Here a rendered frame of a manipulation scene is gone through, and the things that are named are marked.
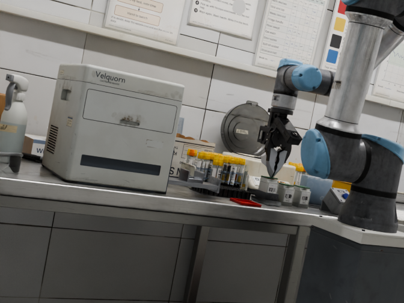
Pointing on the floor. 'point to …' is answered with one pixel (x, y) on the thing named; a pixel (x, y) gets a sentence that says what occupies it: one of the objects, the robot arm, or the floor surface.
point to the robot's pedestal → (350, 271)
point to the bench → (167, 214)
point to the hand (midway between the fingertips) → (273, 173)
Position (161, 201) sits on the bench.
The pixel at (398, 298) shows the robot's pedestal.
